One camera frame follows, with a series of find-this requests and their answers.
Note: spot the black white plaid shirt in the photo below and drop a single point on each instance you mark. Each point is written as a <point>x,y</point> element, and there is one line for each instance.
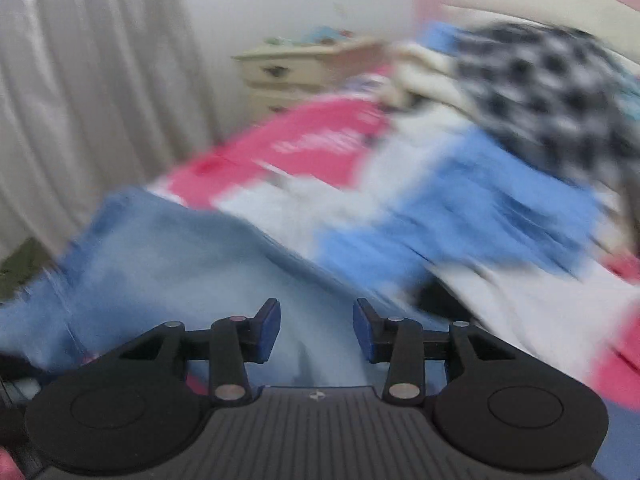
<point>554,97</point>

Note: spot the blue denim jeans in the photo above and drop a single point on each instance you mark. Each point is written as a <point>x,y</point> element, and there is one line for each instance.
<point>144,261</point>

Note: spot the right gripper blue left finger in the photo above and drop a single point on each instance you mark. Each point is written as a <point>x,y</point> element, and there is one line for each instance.
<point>235,341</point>

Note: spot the light blue shirt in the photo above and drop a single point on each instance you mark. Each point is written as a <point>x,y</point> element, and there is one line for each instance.
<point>480,204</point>

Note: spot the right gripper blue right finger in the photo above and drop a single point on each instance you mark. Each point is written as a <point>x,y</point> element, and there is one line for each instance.
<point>399,343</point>

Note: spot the cream bedside nightstand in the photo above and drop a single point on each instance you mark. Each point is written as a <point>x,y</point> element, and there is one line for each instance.
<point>276,78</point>

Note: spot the pink floral bed blanket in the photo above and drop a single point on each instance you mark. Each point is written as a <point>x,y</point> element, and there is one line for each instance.
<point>328,138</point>

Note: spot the cream knit sweater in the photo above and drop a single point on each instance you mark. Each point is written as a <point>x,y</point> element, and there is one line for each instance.
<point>426,73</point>

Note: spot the black garment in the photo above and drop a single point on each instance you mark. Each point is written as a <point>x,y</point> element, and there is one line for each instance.
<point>436,298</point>

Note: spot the grey curtain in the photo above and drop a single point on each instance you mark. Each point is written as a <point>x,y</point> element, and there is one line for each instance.
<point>95,95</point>

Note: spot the green folding stool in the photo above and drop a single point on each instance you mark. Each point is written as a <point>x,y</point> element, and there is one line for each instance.
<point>21,266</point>

